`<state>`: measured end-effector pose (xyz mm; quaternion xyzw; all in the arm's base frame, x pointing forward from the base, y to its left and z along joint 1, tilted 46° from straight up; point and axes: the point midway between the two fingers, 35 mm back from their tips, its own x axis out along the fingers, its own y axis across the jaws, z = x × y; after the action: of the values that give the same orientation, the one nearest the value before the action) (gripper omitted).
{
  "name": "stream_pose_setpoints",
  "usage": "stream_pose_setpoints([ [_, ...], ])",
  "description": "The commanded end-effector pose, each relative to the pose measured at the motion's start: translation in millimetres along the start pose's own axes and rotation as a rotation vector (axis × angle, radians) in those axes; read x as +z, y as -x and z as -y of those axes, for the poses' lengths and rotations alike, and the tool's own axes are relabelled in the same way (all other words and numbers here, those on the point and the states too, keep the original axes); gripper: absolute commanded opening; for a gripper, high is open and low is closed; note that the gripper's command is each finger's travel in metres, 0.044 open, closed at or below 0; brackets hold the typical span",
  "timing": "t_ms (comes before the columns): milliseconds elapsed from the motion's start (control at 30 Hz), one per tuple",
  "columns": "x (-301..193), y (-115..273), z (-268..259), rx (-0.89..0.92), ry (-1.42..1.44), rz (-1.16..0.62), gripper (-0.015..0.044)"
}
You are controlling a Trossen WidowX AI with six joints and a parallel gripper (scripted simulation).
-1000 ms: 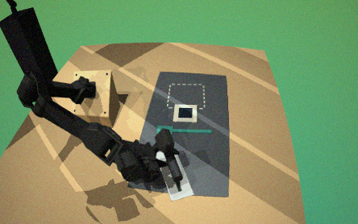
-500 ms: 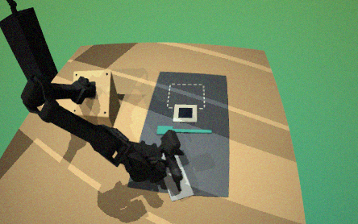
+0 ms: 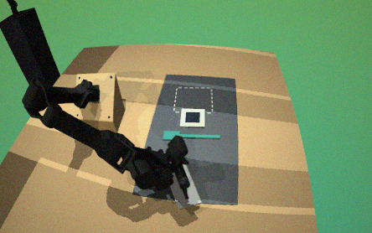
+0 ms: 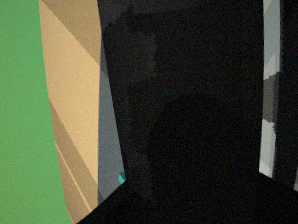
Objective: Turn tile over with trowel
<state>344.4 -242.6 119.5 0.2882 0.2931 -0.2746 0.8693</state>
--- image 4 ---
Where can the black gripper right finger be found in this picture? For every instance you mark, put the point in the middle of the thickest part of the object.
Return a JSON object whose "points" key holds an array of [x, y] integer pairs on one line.
{"points": [[276, 204]]}

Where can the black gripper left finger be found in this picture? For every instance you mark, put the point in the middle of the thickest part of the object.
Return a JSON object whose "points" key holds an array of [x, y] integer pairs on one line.
{"points": [[115, 209]]}

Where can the teal small trowel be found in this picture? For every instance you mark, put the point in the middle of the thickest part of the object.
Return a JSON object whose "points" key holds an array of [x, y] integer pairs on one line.
{"points": [[122, 177]]}

